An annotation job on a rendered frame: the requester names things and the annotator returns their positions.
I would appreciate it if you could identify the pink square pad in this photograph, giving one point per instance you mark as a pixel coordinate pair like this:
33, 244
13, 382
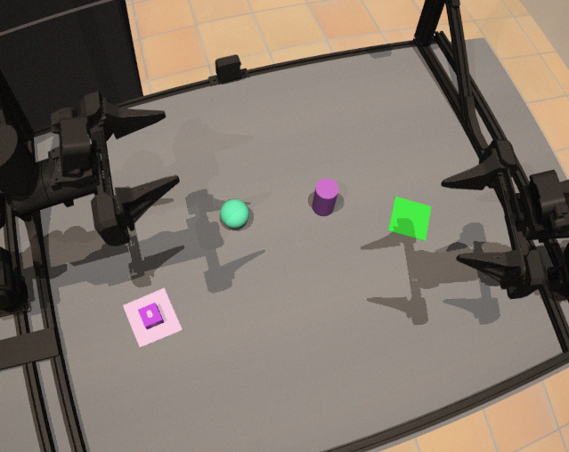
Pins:
170, 326

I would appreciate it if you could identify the green ball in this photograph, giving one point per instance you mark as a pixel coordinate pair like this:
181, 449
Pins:
234, 213

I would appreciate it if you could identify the green rectangle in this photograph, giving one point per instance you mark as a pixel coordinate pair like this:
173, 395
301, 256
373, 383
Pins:
410, 218

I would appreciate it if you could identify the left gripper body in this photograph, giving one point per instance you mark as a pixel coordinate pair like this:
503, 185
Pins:
522, 232

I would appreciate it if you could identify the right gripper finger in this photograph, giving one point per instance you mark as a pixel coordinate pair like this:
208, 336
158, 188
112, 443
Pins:
125, 121
134, 202

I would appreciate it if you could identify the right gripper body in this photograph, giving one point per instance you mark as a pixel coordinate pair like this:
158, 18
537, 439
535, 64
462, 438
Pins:
106, 218

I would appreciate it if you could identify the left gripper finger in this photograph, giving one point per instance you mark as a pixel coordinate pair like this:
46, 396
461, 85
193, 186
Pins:
477, 177
492, 265

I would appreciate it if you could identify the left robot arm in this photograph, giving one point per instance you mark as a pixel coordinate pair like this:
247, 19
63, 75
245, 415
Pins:
552, 215

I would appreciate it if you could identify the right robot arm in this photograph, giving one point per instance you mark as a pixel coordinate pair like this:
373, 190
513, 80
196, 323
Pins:
17, 167

